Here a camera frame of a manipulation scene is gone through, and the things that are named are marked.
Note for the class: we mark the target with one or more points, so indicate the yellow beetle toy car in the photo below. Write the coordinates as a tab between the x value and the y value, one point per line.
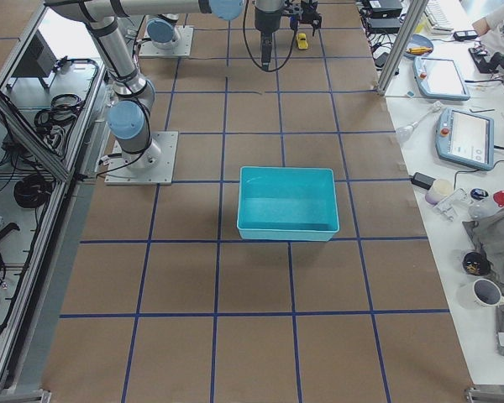
301	41

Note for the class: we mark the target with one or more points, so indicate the light blue plastic bin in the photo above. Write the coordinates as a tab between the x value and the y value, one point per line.
287	204

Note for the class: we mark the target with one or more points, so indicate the blue plate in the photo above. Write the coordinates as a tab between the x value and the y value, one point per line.
418	40

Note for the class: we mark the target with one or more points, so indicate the aluminium frame post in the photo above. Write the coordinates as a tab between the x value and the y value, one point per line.
414	13

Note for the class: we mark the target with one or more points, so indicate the white mug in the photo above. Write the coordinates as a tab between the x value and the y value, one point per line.
480	293

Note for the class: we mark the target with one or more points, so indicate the teach pendant tablet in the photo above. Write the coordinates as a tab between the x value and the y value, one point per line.
465	138
439	79

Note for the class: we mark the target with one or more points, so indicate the black power adapter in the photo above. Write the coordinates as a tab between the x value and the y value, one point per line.
423	181

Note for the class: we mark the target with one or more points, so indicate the yellow tool on plate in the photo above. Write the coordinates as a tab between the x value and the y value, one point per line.
421	50

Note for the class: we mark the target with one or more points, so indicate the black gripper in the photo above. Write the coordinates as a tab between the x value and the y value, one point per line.
309	15
265	22

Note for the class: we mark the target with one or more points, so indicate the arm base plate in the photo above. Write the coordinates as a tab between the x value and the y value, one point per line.
155	166
169	42

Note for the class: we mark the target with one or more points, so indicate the black small bowl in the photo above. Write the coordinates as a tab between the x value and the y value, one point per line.
476	264

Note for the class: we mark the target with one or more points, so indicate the near teach pendant tablet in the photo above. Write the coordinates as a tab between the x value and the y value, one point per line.
465	138

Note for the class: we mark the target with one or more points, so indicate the lavender cup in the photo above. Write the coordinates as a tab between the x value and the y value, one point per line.
439	190

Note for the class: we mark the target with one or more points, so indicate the far teach pendant tablet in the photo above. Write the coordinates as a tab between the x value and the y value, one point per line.
439	79

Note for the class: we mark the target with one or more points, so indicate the red plastic toy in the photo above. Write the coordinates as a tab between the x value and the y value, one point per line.
498	198

